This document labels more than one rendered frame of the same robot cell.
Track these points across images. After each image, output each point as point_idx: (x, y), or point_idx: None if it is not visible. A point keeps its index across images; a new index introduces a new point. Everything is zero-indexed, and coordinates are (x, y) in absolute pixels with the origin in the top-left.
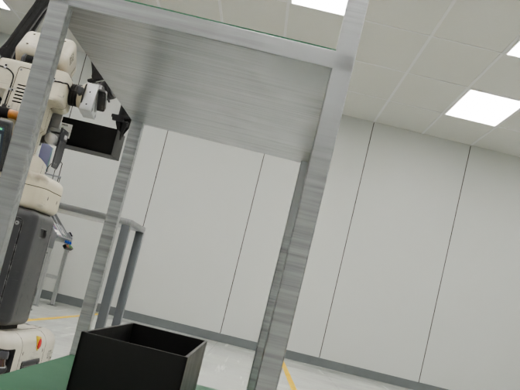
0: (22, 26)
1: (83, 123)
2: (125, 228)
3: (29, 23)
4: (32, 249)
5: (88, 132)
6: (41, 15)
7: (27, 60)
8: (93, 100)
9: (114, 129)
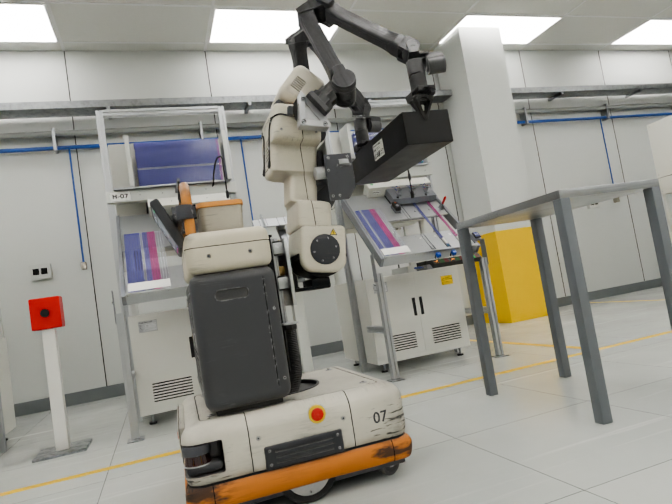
0: None
1: (385, 129)
2: (558, 204)
3: None
4: (212, 317)
5: (390, 135)
6: None
7: None
8: (300, 111)
9: (399, 115)
